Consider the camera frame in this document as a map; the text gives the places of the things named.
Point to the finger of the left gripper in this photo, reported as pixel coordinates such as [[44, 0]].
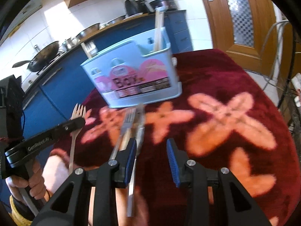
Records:
[[51, 136]]

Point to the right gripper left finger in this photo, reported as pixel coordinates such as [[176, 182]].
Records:
[[69, 205]]

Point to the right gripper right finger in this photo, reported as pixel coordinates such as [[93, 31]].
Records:
[[233, 204]]

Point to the steel fork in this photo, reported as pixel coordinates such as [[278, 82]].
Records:
[[91, 49], [78, 111], [127, 124]]

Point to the steel peeler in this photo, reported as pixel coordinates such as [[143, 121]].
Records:
[[140, 127]]

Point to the left hand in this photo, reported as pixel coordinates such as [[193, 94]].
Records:
[[35, 182]]

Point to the steel pitcher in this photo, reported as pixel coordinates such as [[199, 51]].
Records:
[[69, 43]]

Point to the red floral plush cloth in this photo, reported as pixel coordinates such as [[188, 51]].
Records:
[[221, 119]]

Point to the light blue utensil holder box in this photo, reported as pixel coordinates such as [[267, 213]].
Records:
[[129, 72]]

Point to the steel mixing bowl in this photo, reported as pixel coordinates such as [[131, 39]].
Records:
[[88, 31]]

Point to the range hood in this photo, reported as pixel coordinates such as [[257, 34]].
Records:
[[30, 8]]

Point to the black air fryer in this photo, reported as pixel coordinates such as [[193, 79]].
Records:
[[138, 6]]

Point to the wooden door with glass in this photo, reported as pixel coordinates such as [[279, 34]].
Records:
[[243, 30]]

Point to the black wok with handle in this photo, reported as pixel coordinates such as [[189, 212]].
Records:
[[42, 58]]

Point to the black wire rack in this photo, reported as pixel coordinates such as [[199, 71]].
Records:
[[284, 77]]

